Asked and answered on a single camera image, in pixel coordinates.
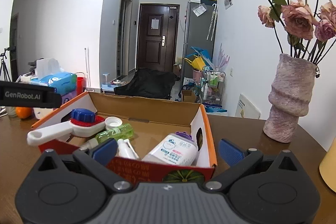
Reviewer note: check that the orange fruit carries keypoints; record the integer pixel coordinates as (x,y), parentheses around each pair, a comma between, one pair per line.
(23,112)

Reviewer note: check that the white brush red bristles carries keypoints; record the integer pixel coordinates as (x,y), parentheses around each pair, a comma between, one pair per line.
(73,127)

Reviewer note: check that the dried pink roses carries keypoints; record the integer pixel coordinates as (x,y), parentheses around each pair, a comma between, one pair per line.
(311,34)

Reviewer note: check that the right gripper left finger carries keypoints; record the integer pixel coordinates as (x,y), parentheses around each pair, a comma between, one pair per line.
(95,162)

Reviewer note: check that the blue scalloped lid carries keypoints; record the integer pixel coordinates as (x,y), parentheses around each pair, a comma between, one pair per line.
(83,115)

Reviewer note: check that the blue tissue pack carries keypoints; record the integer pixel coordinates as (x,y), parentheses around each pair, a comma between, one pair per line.
(62,82)

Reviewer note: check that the black bag on floor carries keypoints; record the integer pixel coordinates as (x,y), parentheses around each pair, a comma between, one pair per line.
(148,83)

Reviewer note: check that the camera tripod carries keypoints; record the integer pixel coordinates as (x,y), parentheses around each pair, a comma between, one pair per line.
(4,72)

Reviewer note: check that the grey refrigerator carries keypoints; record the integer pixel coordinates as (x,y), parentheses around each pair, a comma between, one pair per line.
(197,23)

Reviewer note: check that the white spray tube bottle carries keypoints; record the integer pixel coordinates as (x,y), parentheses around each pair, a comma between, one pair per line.
(126,150)

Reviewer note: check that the small white bottle cap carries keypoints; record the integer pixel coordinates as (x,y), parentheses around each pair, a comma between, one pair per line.
(112,122)

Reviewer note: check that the dark brown door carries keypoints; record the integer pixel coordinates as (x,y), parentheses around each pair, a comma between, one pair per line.
(157,36)

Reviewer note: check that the purple tissue pack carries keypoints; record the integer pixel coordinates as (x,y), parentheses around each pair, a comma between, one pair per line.
(69,96)

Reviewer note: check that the metal trolley with bottles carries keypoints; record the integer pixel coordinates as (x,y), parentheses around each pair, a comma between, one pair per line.
(212,86)

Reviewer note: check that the red cardboard box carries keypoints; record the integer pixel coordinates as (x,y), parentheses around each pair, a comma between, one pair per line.
(152,120)

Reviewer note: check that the yellow rounded object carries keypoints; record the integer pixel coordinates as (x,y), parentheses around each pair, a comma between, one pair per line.
(327,167)

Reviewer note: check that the pink textured vase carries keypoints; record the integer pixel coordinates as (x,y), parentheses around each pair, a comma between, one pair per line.
(290,96)

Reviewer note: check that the white labelled bottle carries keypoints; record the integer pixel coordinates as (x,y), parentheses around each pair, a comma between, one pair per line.
(175,149)

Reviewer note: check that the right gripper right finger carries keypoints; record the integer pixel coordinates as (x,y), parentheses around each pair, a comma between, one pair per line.
(240,162)

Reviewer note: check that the green transparent spray bottle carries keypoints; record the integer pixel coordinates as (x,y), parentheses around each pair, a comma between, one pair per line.
(124,131)

